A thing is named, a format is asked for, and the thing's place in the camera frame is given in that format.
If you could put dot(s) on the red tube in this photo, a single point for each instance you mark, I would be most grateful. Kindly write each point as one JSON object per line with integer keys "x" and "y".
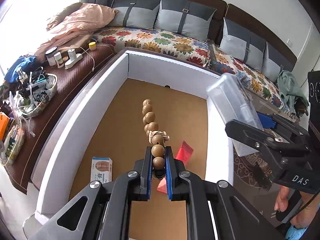
{"x": 184, "y": 152}

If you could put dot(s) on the white charger plug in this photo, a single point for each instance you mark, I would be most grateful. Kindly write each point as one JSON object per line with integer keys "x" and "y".
{"x": 71, "y": 54}

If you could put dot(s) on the white medicine carton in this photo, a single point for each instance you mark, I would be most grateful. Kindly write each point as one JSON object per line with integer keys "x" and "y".
{"x": 101, "y": 167}

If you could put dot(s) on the white power strip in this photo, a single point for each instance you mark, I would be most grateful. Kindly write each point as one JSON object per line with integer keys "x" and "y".
{"x": 73, "y": 61}

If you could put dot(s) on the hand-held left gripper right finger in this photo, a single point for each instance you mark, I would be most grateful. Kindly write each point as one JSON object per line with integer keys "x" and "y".
{"x": 168, "y": 175}

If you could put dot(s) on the clear plastic box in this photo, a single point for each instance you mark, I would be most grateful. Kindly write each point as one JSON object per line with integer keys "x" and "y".
{"x": 232, "y": 97}

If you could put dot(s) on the green fleece towel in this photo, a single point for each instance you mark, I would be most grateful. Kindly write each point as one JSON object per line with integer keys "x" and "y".
{"x": 290, "y": 87}

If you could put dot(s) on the orange carton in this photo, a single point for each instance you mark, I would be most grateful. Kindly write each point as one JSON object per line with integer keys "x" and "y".
{"x": 3, "y": 126}

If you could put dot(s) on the dark brown bag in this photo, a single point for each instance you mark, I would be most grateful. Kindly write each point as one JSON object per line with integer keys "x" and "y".
{"x": 301, "y": 108}

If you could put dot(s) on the person's right hand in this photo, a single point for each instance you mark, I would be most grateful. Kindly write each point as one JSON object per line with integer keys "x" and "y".
{"x": 308, "y": 210}

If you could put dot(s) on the blue crumpled garment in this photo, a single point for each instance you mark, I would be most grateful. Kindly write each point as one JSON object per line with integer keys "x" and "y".
{"x": 21, "y": 65}

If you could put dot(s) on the brown woven mat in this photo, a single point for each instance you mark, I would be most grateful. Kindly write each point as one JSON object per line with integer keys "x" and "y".
{"x": 65, "y": 85}

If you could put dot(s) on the pink crumpled blanket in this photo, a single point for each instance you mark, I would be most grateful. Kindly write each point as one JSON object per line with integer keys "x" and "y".
{"x": 80, "y": 22}

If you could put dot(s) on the clear basket of clutter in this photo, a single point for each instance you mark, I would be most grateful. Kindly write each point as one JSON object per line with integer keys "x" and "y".
{"x": 37, "y": 95}

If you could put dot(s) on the clear basket of pens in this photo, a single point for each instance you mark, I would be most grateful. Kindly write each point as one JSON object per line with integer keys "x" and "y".
{"x": 12, "y": 142}

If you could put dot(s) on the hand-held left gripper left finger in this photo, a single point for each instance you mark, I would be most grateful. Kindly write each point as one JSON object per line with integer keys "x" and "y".
{"x": 149, "y": 173}

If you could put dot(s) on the white wall outlet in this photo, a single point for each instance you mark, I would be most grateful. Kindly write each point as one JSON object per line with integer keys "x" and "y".
{"x": 290, "y": 42}

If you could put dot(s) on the yellow-lidded jar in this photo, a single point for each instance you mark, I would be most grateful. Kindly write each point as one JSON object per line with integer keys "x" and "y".
{"x": 92, "y": 46}

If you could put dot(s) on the white foam board box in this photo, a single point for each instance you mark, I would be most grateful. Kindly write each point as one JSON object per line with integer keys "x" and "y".
{"x": 75, "y": 135}

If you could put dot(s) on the blue cloth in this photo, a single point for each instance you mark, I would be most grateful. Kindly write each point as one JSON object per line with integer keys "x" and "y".
{"x": 292, "y": 233}

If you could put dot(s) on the floral patterned sofa blanket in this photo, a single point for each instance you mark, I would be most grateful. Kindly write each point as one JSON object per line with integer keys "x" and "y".
{"x": 240, "y": 75}
{"x": 150, "y": 38}

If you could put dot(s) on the white bottle green label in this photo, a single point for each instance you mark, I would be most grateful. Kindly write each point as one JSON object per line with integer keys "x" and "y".
{"x": 59, "y": 60}

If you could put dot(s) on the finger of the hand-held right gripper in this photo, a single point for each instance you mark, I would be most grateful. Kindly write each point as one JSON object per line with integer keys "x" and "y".
{"x": 267, "y": 121}
{"x": 250, "y": 132}

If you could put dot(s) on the black-lidded jar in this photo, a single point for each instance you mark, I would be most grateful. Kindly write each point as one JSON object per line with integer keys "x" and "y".
{"x": 50, "y": 56}

